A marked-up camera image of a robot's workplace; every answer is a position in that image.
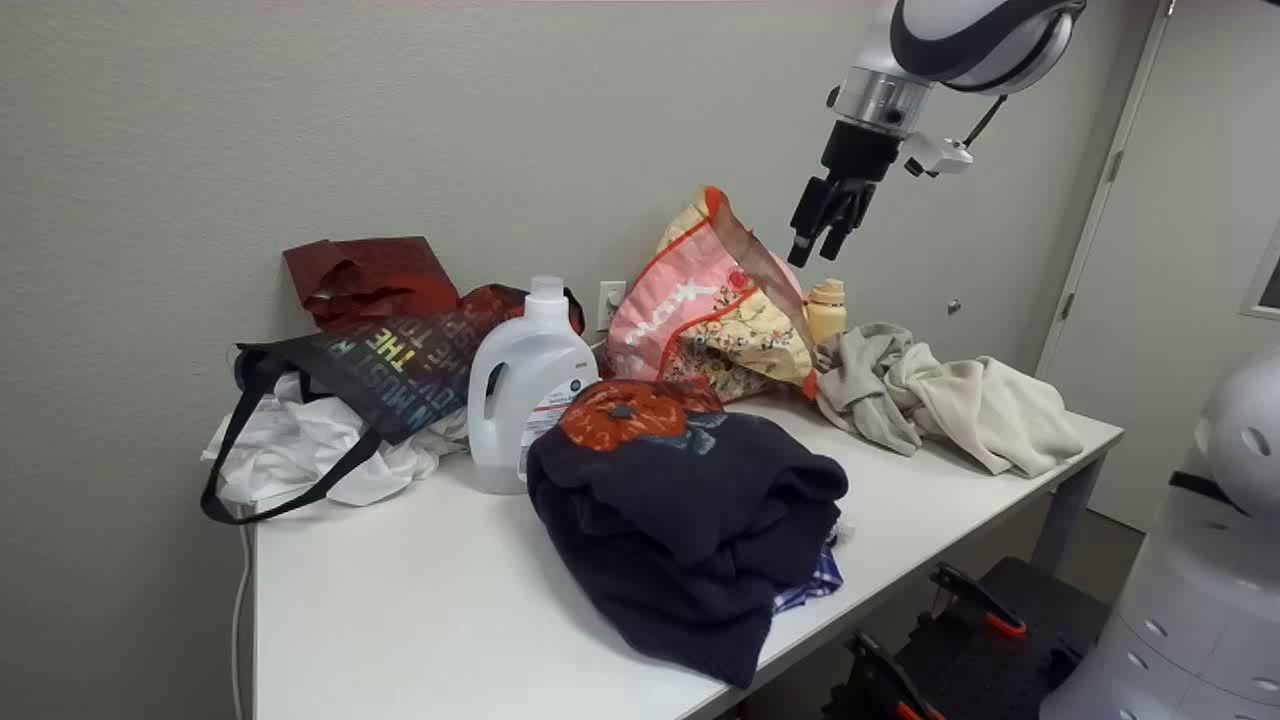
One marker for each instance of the orange patterned cloth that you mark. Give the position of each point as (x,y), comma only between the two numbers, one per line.
(621,414)

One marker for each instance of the black printed tote bag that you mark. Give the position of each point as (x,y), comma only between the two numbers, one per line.
(385,372)

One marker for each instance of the grey door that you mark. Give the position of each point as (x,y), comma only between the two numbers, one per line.
(1174,240)

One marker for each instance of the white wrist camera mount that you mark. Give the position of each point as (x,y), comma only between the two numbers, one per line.
(939,153)

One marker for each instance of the white crumpled cloth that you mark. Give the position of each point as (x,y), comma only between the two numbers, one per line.
(285,453)

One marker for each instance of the white detergent jug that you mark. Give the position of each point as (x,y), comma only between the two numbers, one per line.
(524,385)

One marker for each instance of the purple blue cloth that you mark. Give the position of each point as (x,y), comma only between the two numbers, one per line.
(813,580)

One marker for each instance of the white wall outlet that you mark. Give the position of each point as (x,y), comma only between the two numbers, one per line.
(610,300)

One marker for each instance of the cream jersey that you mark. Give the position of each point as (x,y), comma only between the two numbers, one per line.
(995,404)

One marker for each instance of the pink orange patterned bag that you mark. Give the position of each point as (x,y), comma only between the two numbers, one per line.
(693,294)

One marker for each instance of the dark red bag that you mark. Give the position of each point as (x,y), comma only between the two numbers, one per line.
(365,280)

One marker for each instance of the navy clothing pile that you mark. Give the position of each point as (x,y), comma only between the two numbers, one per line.
(682,523)

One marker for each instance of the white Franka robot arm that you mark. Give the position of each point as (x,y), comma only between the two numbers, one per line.
(985,41)

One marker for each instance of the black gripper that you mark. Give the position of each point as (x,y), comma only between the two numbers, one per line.
(863,151)

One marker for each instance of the grey table leg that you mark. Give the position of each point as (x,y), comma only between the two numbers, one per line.
(1064,513)

